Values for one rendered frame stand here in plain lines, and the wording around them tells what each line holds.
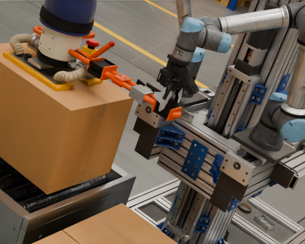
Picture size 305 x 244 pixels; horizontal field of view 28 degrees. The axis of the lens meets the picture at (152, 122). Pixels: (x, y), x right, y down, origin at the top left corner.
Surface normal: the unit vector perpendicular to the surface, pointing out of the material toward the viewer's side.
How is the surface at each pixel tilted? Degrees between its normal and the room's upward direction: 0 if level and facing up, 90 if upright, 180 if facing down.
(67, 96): 0
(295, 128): 97
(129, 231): 0
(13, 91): 90
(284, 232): 0
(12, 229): 90
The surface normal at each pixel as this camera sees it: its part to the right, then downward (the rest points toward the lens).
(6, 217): -0.58, 0.17
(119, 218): 0.30, -0.86
